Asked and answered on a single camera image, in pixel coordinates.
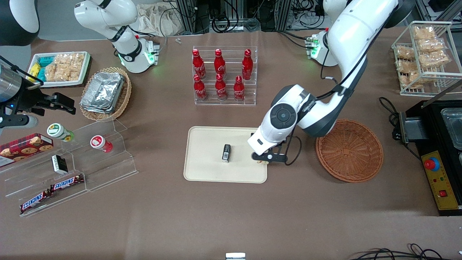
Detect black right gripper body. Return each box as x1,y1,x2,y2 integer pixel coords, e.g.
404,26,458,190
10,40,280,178
14,81,57,116

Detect white rectangular snack tray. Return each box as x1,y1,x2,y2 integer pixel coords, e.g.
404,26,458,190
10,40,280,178
28,51,91,88

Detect oval tan wicker basket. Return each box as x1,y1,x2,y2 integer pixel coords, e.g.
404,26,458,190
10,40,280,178
79,66,132,122

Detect cream plastic tray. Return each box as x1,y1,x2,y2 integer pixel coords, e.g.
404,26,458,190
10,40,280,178
183,126,268,184

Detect round brown wicker basket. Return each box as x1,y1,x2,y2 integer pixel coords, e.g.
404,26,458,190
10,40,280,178
316,119,384,183

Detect green bottle sunflower lid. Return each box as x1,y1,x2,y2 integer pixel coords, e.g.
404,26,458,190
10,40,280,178
47,123,75,142

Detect clear rice cracker bag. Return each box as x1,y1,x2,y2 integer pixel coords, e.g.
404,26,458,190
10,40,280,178
62,53,86,82
45,54,68,82

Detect aluminium foil container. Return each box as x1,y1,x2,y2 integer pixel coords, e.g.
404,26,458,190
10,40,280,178
80,72,125,114

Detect red bottle white lid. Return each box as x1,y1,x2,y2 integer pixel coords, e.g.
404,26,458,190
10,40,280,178
90,135,113,153

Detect red cookie box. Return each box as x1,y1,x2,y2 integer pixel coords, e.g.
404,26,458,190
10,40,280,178
0,133,54,168

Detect small black white box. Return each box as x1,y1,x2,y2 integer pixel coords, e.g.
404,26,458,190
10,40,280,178
51,154,69,175

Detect clear acrylic bottle rack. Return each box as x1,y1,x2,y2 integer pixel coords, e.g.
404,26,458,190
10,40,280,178
192,46,258,106

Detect clear acrylic stepped shelf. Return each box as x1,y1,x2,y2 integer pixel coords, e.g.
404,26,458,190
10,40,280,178
0,144,88,218
62,118,139,192

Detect snickers chocolate bar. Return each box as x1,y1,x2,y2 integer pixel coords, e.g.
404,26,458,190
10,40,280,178
19,189,53,214
49,174,85,192

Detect red cola bottle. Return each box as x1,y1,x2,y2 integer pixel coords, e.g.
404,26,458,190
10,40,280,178
193,74,208,102
241,49,254,81
214,49,227,78
192,49,206,80
214,74,228,101
233,75,246,103

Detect cream cloth bag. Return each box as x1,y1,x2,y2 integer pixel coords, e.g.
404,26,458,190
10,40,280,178
136,3,183,37

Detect clear snack bag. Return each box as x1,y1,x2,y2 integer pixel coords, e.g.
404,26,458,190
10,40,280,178
412,26,437,40
395,45,416,60
406,72,425,89
397,59,419,75
418,50,450,69
417,38,446,53

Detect black machine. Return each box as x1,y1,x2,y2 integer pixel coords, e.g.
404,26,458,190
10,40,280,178
393,79,462,217

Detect yellow control panel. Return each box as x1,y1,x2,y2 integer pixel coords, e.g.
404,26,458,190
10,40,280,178
422,151,461,211

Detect clear plastic container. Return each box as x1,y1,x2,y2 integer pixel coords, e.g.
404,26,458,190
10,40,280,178
441,107,462,151

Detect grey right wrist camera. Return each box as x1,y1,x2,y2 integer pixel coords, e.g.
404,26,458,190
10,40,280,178
0,114,39,129

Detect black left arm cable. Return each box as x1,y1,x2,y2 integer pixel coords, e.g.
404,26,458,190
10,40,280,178
284,53,367,166

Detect black coiled table cable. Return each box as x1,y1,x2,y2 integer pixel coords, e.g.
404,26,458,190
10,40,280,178
379,96,402,125

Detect aluminium frame post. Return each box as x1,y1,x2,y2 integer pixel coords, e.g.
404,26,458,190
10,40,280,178
176,0,210,35
275,0,293,31

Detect black coiled background cable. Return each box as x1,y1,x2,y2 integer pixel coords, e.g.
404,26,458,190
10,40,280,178
211,14,232,34

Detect black cable bundle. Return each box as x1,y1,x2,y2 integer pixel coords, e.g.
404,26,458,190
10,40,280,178
349,243,448,260

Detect white wire rack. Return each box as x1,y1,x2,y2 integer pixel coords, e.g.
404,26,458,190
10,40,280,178
392,21,462,97

